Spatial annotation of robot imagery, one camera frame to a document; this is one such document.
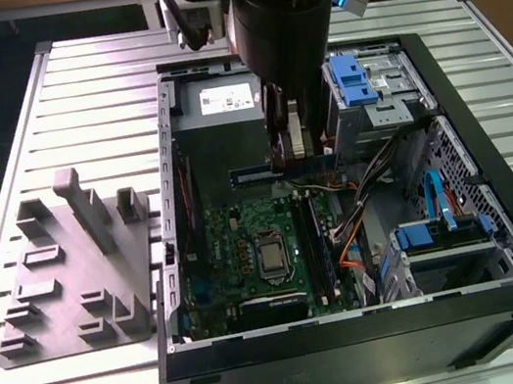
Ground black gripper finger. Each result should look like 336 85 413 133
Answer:
283 96 319 163
256 80 301 174

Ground black RAM slot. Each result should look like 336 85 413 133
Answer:
288 192 330 315

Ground thick black camera cable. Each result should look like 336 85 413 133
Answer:
154 0 204 56

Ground grey parts rack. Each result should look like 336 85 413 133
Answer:
0 155 174 372

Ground RAM stick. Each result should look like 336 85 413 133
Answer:
228 150 340 191

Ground black PC case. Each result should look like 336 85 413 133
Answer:
104 0 513 384

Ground blue plastic drive bracket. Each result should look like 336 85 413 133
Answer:
325 48 379 111

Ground hard disk in blue carrier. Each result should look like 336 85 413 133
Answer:
389 208 498 262

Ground black CPU socket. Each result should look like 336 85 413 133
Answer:
249 225 299 286

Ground green motherboard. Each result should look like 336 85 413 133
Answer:
167 181 366 342

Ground blue flat data wire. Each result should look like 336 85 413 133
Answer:
419 165 461 236

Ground metal disk bay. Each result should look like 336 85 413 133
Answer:
369 201 513 305

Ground metal drive cage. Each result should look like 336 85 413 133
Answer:
316 35 445 164

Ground black wire bundle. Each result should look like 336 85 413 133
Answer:
315 126 442 242

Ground grey power supply unit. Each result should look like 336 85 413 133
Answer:
165 69 284 211

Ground black graphics card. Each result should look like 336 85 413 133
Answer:
180 285 313 343

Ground orange wire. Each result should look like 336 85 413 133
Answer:
334 226 375 273

